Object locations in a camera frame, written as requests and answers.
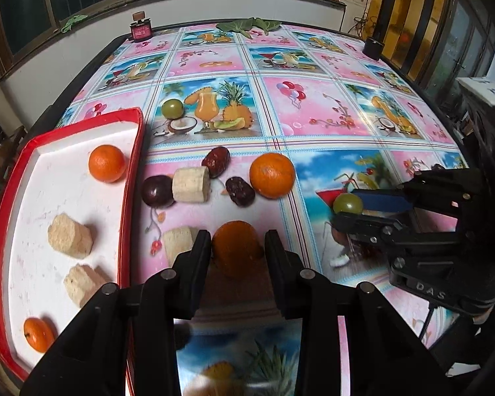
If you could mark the wooden chair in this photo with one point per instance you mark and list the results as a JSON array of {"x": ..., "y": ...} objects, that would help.
[{"x": 8, "y": 152}]

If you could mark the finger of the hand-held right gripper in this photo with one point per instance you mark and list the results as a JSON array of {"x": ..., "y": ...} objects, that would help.
[
  {"x": 367, "y": 227},
  {"x": 383, "y": 202}
]

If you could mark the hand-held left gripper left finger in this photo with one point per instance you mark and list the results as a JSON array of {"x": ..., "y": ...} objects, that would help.
[{"x": 189, "y": 280}]

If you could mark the small black box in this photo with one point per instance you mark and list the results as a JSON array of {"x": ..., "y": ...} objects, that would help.
[{"x": 372, "y": 48}]

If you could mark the dark purple passion fruit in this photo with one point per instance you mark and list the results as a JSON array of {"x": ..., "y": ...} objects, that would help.
[{"x": 157, "y": 192}]

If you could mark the green jujube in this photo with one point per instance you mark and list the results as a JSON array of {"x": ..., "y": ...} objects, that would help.
[
  {"x": 346, "y": 203},
  {"x": 172, "y": 108}
]

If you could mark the red tray with white inside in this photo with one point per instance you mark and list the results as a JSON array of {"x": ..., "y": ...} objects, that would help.
[{"x": 45, "y": 198}]

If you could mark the small pink bottle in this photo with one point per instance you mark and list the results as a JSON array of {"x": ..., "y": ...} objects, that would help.
[{"x": 140, "y": 29}]

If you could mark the yellow glass door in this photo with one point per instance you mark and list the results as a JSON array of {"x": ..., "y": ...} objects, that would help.
[{"x": 400, "y": 29}]

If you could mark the green leaves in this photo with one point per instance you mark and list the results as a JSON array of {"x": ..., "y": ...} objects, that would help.
[{"x": 249, "y": 25}]

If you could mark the green cloth on sill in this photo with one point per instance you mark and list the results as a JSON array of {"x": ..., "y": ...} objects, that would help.
[{"x": 73, "y": 22}]

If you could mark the person's right forearm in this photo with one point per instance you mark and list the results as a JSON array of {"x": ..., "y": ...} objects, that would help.
[{"x": 478, "y": 346}]

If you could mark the red date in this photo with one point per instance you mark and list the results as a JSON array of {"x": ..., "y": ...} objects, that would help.
[
  {"x": 215, "y": 161},
  {"x": 239, "y": 192}
]

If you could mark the orange tangerine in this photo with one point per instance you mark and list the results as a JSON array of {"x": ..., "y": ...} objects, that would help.
[
  {"x": 39, "y": 334},
  {"x": 106, "y": 163},
  {"x": 236, "y": 247},
  {"x": 271, "y": 175}
]

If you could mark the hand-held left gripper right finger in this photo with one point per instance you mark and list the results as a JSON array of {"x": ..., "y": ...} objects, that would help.
[{"x": 284, "y": 280}]

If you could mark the peeled sugarcane piece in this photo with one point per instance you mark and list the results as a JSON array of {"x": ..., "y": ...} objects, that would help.
[
  {"x": 179, "y": 244},
  {"x": 70, "y": 233},
  {"x": 191, "y": 184},
  {"x": 85, "y": 283}
]

